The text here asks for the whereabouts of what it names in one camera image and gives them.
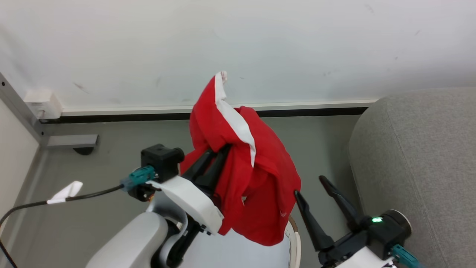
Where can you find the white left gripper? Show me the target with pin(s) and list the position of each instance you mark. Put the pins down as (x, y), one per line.
(189, 201)

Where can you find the dark white right gripper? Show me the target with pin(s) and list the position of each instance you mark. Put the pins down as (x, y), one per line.
(349, 249)

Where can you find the red garment with white stripe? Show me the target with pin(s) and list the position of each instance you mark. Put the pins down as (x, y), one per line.
(267, 178)

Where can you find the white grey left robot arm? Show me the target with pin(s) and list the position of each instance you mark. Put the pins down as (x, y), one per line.
(134, 238)

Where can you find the white laundry basket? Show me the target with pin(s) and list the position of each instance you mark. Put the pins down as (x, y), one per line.
(241, 253)

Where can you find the grey fabric sofa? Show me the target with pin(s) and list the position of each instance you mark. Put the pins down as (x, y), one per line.
(420, 167)

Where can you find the black caster wheel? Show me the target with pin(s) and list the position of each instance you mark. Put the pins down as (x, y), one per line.
(83, 150)

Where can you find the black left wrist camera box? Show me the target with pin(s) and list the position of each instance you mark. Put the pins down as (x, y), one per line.
(161, 160)

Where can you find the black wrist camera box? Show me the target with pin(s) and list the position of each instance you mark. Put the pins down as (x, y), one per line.
(161, 160)
(388, 230)

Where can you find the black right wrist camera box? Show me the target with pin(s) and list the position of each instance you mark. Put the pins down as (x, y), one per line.
(388, 230)

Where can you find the white black wall baseboard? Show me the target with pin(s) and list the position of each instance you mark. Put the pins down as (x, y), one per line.
(148, 112)

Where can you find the white wall junction box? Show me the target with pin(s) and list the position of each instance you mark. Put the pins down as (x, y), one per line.
(42, 104)

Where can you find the grey metal frame post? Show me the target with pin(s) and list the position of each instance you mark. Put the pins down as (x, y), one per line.
(26, 115)

